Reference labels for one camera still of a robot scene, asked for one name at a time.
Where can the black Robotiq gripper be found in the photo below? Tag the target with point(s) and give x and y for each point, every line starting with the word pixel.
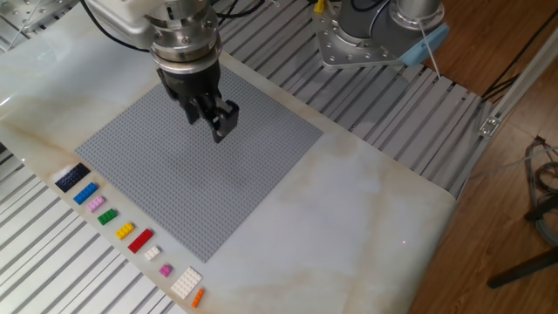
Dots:
pixel 192 85

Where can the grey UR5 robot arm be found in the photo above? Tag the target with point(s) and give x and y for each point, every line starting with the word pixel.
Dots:
pixel 375 26

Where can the grey Lego baseplate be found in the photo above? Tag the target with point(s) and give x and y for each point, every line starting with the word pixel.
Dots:
pixel 183 183

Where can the yellow Lego brick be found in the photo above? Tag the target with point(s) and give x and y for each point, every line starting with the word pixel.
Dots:
pixel 124 230

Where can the red Lego brick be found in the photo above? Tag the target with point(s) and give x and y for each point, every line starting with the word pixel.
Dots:
pixel 140 240

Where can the light pink Lego brick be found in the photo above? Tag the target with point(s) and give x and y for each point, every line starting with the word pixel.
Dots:
pixel 96 203

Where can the green Lego brick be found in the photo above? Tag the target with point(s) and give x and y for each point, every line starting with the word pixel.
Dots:
pixel 107 216

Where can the blue Lego brick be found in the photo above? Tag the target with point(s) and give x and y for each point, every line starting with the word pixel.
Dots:
pixel 85 193

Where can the small white Lego brick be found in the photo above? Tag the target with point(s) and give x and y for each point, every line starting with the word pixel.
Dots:
pixel 152 253

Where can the dark navy Lego plate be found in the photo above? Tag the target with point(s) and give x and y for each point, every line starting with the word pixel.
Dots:
pixel 72 177

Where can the small magenta Lego brick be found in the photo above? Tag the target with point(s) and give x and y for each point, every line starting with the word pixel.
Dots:
pixel 165 270

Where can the large white Lego plate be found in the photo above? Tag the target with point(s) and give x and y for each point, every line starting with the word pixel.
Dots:
pixel 186 282

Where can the orange Lego brick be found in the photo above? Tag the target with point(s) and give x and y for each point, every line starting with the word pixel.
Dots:
pixel 198 298

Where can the small yellow object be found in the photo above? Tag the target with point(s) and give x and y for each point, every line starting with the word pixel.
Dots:
pixel 319 6

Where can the white marble slab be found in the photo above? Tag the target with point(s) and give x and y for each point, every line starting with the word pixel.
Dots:
pixel 327 218

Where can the perforated aluminium plate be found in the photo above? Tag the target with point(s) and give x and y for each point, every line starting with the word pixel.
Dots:
pixel 26 13

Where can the white zip tie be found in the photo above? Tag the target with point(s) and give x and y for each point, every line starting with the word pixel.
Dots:
pixel 429 50

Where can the dark furniture leg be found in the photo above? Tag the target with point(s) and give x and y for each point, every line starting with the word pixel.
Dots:
pixel 523 270

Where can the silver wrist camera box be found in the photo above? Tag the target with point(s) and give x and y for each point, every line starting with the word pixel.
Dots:
pixel 122 26

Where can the aluminium frame beam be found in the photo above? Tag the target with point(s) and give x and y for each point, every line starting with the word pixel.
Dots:
pixel 523 83

